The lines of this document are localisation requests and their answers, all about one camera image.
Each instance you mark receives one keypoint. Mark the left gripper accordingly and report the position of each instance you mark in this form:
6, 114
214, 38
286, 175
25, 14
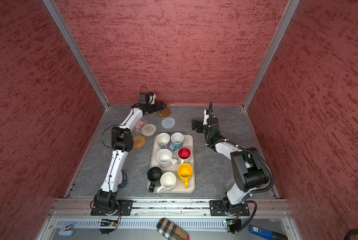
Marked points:
157, 108

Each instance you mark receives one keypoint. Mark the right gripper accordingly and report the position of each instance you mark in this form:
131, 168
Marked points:
194, 125

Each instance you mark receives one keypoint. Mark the white mug centre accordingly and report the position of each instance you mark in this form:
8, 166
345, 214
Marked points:
165, 158

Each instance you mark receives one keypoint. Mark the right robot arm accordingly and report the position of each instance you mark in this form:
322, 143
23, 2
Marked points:
251, 173

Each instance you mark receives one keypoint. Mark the pink flower coaster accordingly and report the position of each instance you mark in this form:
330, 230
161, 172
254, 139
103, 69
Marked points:
139, 125

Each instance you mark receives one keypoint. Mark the blue handled tool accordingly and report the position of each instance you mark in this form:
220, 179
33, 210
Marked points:
266, 234

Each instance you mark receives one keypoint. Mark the brown wicker round coaster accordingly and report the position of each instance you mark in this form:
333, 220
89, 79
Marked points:
139, 141

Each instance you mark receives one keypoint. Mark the white mug front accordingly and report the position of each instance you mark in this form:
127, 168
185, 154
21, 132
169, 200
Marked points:
167, 182

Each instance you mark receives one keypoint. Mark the blue mug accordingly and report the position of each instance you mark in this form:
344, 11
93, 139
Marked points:
177, 140

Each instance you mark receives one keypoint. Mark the red mug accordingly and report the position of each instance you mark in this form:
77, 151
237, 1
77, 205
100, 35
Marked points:
184, 153

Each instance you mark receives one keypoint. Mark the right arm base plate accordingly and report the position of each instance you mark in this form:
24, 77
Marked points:
216, 208

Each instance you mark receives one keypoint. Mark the white mug purple outside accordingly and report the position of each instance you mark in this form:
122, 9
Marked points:
163, 140

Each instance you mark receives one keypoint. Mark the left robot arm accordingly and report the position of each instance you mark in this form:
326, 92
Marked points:
104, 202

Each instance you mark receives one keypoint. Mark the brown glossy round coaster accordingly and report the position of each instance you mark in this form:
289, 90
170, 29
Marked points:
164, 113

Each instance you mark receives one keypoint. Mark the black mug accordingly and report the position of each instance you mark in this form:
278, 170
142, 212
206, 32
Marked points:
154, 175

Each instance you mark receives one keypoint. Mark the yellow mug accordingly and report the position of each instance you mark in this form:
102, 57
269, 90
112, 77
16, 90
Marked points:
185, 172

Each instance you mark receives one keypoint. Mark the teal alarm clock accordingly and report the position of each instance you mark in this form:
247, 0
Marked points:
123, 182

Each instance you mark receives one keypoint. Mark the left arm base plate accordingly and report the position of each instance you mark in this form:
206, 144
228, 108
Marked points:
124, 208

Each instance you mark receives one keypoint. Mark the plaid glasses case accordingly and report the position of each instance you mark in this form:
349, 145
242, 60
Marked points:
171, 231

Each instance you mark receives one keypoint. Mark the grey round coaster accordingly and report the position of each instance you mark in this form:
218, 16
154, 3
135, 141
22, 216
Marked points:
168, 123

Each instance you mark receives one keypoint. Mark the small stapler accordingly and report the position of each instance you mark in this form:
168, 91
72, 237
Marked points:
66, 231

